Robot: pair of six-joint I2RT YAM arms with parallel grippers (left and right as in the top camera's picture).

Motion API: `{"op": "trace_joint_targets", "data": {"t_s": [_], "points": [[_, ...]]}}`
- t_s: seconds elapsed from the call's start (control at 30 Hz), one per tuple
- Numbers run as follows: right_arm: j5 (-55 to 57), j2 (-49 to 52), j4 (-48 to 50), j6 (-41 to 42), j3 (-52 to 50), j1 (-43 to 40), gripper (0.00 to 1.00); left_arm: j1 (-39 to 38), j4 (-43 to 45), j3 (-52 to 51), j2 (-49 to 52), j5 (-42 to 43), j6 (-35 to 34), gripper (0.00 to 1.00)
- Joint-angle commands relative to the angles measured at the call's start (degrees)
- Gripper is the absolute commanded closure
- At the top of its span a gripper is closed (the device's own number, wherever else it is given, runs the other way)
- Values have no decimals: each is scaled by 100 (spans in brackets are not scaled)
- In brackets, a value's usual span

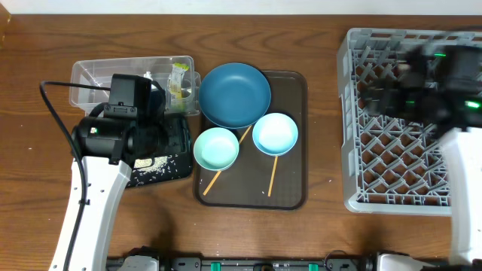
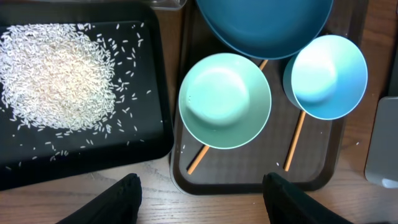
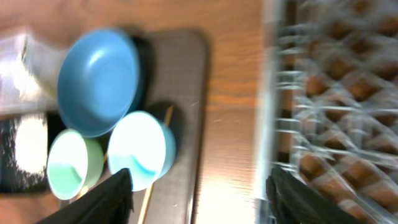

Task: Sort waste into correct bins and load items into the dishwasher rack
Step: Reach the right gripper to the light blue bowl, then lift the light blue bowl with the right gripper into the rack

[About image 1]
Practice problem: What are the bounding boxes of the brown serving tray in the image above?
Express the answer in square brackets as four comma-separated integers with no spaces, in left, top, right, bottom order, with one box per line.
[194,71,308,210]

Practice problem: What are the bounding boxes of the yellow snack wrapper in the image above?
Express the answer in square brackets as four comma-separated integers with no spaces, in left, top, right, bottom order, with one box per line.
[169,63,191,112]

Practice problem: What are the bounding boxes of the light blue bowl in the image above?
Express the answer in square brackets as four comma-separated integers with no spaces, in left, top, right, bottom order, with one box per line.
[252,113,299,157]

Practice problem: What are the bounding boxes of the white napkin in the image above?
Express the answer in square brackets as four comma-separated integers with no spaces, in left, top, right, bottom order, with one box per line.
[143,72,153,81]

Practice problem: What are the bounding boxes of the wooden chopstick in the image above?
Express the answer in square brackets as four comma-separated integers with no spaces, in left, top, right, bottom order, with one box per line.
[267,156,278,197]
[202,125,252,196]

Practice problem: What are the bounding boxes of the grey dishwasher rack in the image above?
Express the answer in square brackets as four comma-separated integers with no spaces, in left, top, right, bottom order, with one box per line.
[337,28,481,216]

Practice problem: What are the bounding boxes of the clear plastic bin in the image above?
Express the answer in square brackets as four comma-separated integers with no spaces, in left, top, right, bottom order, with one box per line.
[71,56,201,116]

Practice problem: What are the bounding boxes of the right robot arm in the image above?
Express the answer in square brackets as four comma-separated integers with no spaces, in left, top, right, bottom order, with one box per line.
[361,42,481,270]

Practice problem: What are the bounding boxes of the dark blue plate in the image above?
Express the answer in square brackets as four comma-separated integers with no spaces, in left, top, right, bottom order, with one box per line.
[199,62,272,129]

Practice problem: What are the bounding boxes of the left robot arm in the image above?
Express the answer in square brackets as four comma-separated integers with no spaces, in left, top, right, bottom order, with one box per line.
[48,81,166,270]

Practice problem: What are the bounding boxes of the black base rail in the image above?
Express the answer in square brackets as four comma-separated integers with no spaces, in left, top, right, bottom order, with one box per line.
[107,246,453,271]

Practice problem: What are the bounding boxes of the pile of white rice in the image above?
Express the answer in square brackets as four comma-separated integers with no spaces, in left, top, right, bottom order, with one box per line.
[134,157,168,171]

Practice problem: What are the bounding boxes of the black plastic bin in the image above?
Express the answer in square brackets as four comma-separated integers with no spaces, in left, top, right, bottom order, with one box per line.
[127,114,193,188]

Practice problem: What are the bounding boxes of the green bowl with rice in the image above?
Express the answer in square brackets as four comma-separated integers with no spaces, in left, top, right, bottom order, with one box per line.
[193,126,240,172]

